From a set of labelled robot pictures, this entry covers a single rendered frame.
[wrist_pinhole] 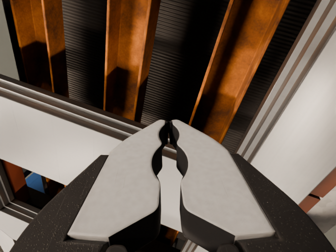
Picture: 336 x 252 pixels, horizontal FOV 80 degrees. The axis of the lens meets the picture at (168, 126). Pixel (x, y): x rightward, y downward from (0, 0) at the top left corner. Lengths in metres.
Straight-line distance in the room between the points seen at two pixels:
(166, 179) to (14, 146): 0.33
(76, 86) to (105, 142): 0.43
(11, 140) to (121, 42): 0.30
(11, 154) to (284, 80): 0.53
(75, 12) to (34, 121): 0.36
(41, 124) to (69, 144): 0.06
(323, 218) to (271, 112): 0.45
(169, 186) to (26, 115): 0.28
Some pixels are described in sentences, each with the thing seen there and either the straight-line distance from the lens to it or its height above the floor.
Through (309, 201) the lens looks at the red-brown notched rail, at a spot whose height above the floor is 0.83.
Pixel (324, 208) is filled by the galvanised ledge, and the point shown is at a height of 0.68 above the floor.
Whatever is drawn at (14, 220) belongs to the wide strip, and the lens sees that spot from 0.84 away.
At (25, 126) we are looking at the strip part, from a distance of 0.46.
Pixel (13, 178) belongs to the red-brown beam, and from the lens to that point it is 0.81.
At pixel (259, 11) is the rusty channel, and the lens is 0.41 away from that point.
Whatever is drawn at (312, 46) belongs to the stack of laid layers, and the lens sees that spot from 0.26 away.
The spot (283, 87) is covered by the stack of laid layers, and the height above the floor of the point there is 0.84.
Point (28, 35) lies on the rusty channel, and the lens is 0.59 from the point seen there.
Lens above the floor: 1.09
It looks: 55 degrees down
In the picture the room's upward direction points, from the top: 152 degrees counter-clockwise
